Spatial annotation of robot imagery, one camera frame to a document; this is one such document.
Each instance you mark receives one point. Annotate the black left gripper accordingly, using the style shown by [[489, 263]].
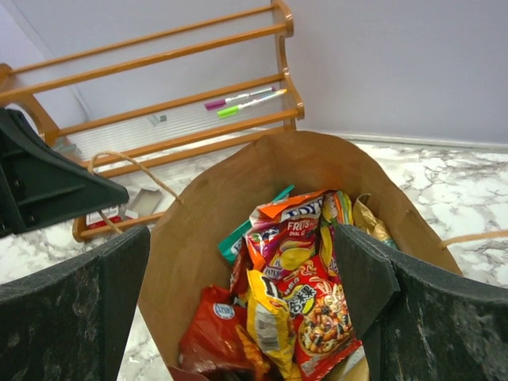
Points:
[[40, 187]]

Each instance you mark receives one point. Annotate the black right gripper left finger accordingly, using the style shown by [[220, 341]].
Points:
[[71, 321]]

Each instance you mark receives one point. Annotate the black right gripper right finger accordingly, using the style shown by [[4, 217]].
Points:
[[418, 321]]

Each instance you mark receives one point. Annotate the red brown paper bag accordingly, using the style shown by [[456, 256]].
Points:
[[184, 256]]

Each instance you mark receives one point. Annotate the red Doritos chip bag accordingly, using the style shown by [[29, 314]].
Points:
[[217, 344]]

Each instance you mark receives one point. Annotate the red fruit candy snack bag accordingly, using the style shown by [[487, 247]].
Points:
[[284, 233]]

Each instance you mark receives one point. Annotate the teal snack bag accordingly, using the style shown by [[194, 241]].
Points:
[[231, 245]]

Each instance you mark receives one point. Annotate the red noodle snack bag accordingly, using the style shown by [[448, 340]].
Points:
[[324, 332]]

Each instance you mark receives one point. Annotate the gold foil snack bag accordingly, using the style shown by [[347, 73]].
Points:
[[365, 220]]

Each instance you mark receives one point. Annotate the yellow chip bag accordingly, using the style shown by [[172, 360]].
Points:
[[270, 325]]

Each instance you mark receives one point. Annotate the red white staple box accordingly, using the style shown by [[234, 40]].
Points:
[[140, 209]]

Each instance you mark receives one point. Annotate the grey staple strip upper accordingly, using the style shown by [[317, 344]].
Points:
[[156, 119]]

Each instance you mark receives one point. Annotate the orange wooden shelf rack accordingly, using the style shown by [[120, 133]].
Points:
[[91, 107]]

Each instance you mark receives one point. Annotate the purple cap marker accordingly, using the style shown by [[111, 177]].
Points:
[[220, 103]]

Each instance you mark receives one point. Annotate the green cap marker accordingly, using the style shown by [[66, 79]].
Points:
[[230, 111]]

